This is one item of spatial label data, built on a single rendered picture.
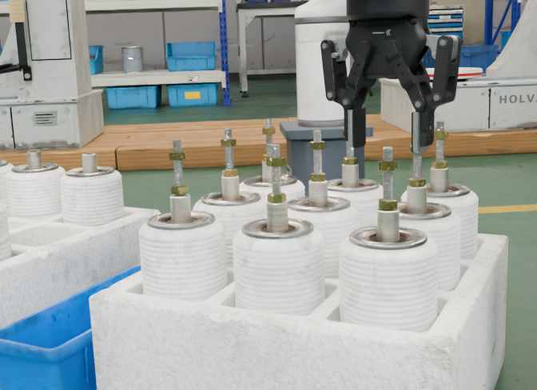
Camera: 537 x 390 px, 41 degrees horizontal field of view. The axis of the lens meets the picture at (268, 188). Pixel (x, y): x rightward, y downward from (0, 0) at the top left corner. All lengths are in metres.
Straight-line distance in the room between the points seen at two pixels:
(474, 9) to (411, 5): 6.56
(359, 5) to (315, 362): 0.33
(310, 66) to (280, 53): 7.86
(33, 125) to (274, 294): 2.15
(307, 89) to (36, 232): 0.49
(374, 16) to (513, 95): 2.28
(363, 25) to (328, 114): 0.54
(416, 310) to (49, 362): 0.41
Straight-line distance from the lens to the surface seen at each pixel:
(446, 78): 0.65
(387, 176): 0.70
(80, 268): 1.06
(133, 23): 9.11
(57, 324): 0.99
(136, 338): 0.79
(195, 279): 0.78
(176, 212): 0.80
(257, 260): 0.72
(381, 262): 0.67
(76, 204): 1.14
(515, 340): 1.15
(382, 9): 0.65
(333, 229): 0.82
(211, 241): 0.78
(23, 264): 0.98
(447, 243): 0.80
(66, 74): 2.82
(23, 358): 0.88
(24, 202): 1.22
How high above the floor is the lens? 0.44
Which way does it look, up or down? 11 degrees down
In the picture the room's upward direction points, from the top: 2 degrees counter-clockwise
